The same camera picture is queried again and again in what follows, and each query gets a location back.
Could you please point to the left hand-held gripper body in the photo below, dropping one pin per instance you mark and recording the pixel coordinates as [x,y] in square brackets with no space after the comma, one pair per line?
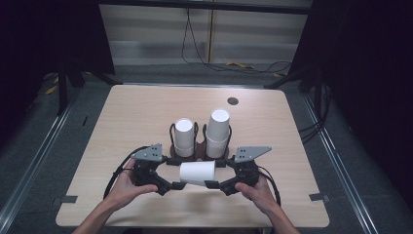
[146,170]

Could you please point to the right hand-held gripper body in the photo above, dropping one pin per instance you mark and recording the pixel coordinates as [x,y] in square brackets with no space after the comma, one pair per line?
[246,169]

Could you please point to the single white paper cup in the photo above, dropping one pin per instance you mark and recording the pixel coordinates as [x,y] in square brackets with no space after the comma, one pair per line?
[196,172]

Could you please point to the stack of white paper cups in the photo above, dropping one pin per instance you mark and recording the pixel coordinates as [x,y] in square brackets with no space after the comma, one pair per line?
[217,130]
[184,136]

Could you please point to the person's right hand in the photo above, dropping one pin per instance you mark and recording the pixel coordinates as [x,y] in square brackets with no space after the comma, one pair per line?
[256,195]

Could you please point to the person's left hand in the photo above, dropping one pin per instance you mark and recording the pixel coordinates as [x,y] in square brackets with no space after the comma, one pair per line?
[125,191]

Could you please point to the dark round table grommet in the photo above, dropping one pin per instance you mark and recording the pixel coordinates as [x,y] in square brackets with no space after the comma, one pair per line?
[232,101]

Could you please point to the grey tape piece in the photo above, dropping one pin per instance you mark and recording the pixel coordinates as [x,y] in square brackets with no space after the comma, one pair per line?
[319,196]
[66,199]

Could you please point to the yellow floor marker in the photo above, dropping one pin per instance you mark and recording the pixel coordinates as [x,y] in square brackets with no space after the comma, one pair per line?
[238,65]
[51,89]

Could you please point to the black metal stand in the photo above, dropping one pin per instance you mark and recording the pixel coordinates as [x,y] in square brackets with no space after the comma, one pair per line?
[62,91]

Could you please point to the black curtain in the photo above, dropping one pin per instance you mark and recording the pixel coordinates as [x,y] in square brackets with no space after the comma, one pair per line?
[367,65]
[48,35]

